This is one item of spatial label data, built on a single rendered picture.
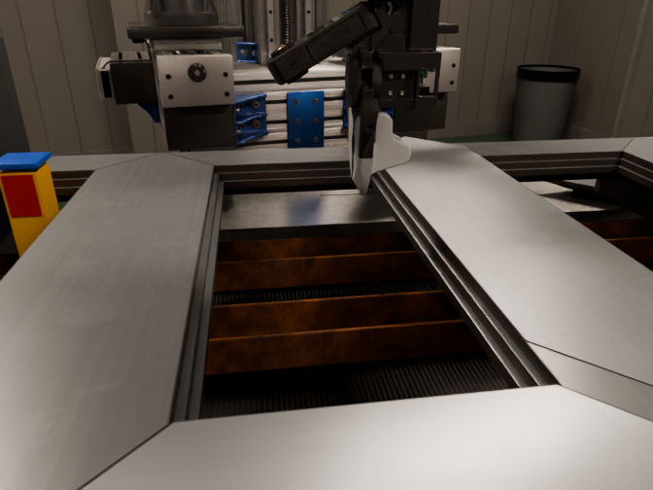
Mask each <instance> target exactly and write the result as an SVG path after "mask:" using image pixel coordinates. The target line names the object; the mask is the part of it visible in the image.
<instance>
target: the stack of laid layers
mask: <svg viewBox="0 0 653 490"><path fill-rule="evenodd" d="M483 158H484V159H486V160H487V161H489V162H490V163H492V164H493V165H495V166H496V167H498V168H499V169H500V170H502V171H503V172H505V173H506V174H508V175H509V176H511V177H514V176H538V175H562V174H585V173H608V172H617V173H619V174H621V175H623V176H625V177H628V178H630V179H632V180H634V181H636V182H638V183H640V184H642V185H644V186H646V187H648V188H650V189H652V190H653V163H651V162H648V161H646V160H644V159H641V158H639V157H635V156H632V155H630V154H627V153H625V152H604V153H577V154H550V155H522V156H495V157H483ZM94 171H95V170H89V171H62V172H51V175H52V182H53V186H54V190H55V195H69V194H75V193H76V192H77V191H78V189H79V188H80V187H81V186H82V185H83V184H84V182H85V181H86V180H87V179H88V178H89V176H90V175H91V174H92V173H93V172H94ZM350 183H354V181H353V179H352V177H351V168H350V161H334V162H306V163H279V164H252V165H225V166H215V165H214V171H213V177H212V182H211V188H210V193H209V198H208V204H207V210H206V216H205V221H204V227H203V232H202V237H201V243H200V249H199V255H198V260H197V266H196V271H195V276H194V282H193V288H192V294H191V299H190V305H189V315H188V320H187V326H186V332H185V337H184V343H183V349H182V355H181V360H180V365H179V371H178V376H177V382H176V388H175V394H174V399H173V404H172V410H171V415H170V421H169V425H170V424H171V423H173V422H176V421H186V420H195V419H201V415H202V405H203V396H204V386H205V376H206V367H207V357H208V347H209V337H210V328H211V319H212V309H213V299H214V290H215V280H216V270H217V260H218V251H219V241H220V231H221V221H222V211H223V193H224V189H233V188H256V187H280V186H303V185H326V184H350ZM369 183H370V184H371V186H372V187H373V189H374V190H375V191H376V192H377V193H378V195H379V196H380V198H381V199H382V201H383V202H384V204H385V205H386V207H387V208H388V210H389V211H390V212H391V214H392V215H393V217H394V218H395V220H396V222H397V223H398V225H399V226H400V228H401V229H402V231H403V232H404V234H405V235H406V236H407V238H408V239H409V241H410V242H411V244H412V245H413V247H414V248H415V250H416V251H417V253H418V254H419V256H420V257H421V258H422V260H423V261H424V263H425V264H426V266H427V267H428V269H429V270H430V272H431V274H432V275H433V277H434V278H435V279H436V281H437V282H438V284H439V285H440V287H441V288H442V290H443V291H444V293H445V294H446V296H447V297H448V299H450V300H451V302H452V303H453V305H454V306H455V308H456V309H457V311H458V312H459V314H460V315H461V317H462V318H463V320H464V321H465V323H466V324H467V326H468V327H469V329H470V330H471V332H472V333H473V335H474V336H475V338H476V339H477V341H478V342H479V343H480V345H481V346H482V348H483V349H484V351H485V352H486V354H487V355H488V357H489V358H490V360H491V361H492V363H493V364H494V365H495V367H496V368H497V370H498V372H499V373H500V375H501V376H502V378H503V379H504V381H505V382H506V384H507V385H508V387H509V388H510V389H514V388H524V387H534V386H544V385H554V384H558V385H560V386H563V387H566V388H568V389H570V390H572V391H575V392H577V393H580V394H583V395H585V396H588V397H590V398H593V399H595V400H598V401H601V402H603V403H607V404H610V405H612V406H615V407H618V408H620V409H623V410H625V411H628V412H630V413H632V414H635V415H637V416H640V417H642V418H645V419H647V420H650V421H652V422H653V387H652V386H649V385H646V384H644V383H641V382H638V381H635V380H632V379H631V378H628V377H625V376H622V375H619V374H617V373H614V372H611V371H608V370H606V369H603V368H600V367H595V366H593V365H590V364H587V363H584V362H581V361H579V360H576V359H573V358H571V357H568V356H566V355H563V354H560V353H557V352H554V351H552V350H549V349H546V348H543V347H540V346H538V345H535V344H532V343H529V342H527V341H525V340H524V339H523V337H521V336H520V335H519V333H518V332H517V331H516V330H515V329H514V327H513V326H512V325H511V324H510V322H509V321H508V320H507V319H506V318H505V316H504V315H503V314H502V313H501V311H500V310H499V309H498V308H497V306H496V305H495V304H494V303H493V302H492V300H491V299H490V298H489V297H488V295H487V294H486V293H485V292H484V291H483V289H482V288H481V287H480V286H479V284H478V283H477V282H476V281H475V280H474V278H473V277H472V276H471V275H470V273H469V272H468V271H467V270H466V269H465V267H464V266H463V265H462V263H461V262H460V261H459V260H458V259H457V257H456V256H455V255H454V254H453V252H452V251H451V250H450V249H449V248H448V246H447V245H446V244H445V243H444V241H443V240H442V239H441V238H440V237H439V235H438V234H437V233H436V232H435V231H434V229H433V228H432V227H431V226H430V224H429V223H428V222H427V221H426V219H425V218H424V217H423V216H422V214H421V213H420V212H419V211H418V210H417V208H416V207H415V206H414V205H413V203H412V202H411V201H410V200H409V199H408V197H407V196H406V195H405V194H404V192H403V191H402V190H401V189H400V188H399V186H398V185H397V184H396V183H395V181H394V180H393V179H392V178H391V176H390V175H389V174H388V173H387V171H386V170H382V171H378V172H375V173H373V174H372V175H370V181H369Z"/></svg>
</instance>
